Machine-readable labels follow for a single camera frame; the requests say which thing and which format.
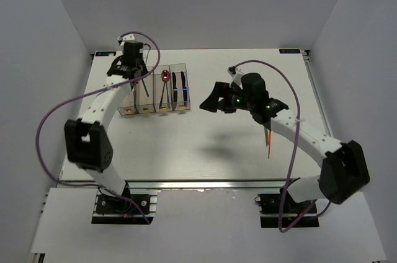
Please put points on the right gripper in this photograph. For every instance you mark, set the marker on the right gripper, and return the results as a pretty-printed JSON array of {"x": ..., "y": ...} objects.
[{"x": 220, "y": 90}]

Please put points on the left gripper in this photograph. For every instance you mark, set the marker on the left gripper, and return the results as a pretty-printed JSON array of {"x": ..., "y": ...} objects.
[{"x": 144, "y": 70}]

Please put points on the iridescent blue knife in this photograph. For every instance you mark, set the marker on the iridescent blue knife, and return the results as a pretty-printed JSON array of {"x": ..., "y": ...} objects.
[{"x": 184, "y": 89}]

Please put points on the iridescent rainbow spoon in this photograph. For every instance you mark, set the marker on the iridescent rainbow spoon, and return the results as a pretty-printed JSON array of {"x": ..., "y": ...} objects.
[{"x": 165, "y": 76}]

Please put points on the black knife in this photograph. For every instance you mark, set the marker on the black knife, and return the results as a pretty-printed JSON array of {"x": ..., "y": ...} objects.
[{"x": 174, "y": 91}]

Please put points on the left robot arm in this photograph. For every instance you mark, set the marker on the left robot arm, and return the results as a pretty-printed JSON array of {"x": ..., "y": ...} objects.
[{"x": 87, "y": 143}]

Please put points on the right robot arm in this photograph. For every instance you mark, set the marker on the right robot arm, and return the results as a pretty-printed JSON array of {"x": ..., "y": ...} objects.
[{"x": 343, "y": 168}]

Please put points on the blue label sticker left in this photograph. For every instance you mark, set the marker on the blue label sticker left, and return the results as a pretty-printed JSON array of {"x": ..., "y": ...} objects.
[{"x": 105, "y": 53}]

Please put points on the blue label sticker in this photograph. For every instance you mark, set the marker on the blue label sticker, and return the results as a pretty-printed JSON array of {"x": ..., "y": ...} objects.
[
  {"x": 289, "y": 51},
  {"x": 105, "y": 53}
]

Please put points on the smoky clear container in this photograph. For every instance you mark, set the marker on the smoky clear container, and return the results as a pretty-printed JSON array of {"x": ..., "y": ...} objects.
[
  {"x": 178, "y": 68},
  {"x": 145, "y": 97},
  {"x": 127, "y": 107},
  {"x": 158, "y": 86}
]

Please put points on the blue label sticker right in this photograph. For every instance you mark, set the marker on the blue label sticker right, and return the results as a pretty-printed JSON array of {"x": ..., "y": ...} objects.
[{"x": 289, "y": 51}]

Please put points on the white front panel board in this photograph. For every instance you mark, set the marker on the white front panel board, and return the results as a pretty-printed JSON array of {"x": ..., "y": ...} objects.
[{"x": 209, "y": 226}]

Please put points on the aluminium table edge rail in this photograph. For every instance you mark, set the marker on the aluminium table edge rail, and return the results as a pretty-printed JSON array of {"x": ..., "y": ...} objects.
[{"x": 211, "y": 184}]

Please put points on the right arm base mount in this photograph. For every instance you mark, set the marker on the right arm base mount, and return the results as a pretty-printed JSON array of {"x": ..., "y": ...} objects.
[{"x": 269, "y": 212}]

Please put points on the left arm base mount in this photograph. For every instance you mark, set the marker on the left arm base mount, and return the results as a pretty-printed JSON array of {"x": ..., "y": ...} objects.
[{"x": 109, "y": 210}]

